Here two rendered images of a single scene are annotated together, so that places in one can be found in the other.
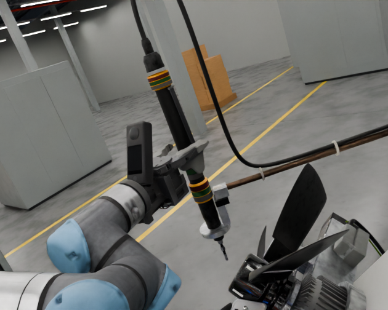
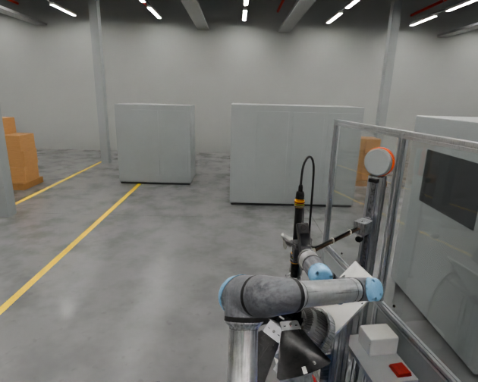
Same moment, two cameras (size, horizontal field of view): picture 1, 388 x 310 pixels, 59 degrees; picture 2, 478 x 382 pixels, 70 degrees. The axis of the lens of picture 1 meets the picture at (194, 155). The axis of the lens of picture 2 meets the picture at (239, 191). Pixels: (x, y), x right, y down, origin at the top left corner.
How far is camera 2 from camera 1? 1.25 m
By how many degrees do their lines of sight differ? 45
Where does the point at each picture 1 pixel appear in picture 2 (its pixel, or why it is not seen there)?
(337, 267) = not seen: hidden behind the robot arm
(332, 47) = (150, 156)
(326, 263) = not seen: hidden behind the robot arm
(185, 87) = (0, 161)
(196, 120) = (6, 200)
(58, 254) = (324, 277)
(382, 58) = (187, 174)
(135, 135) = (306, 229)
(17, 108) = not seen: outside the picture
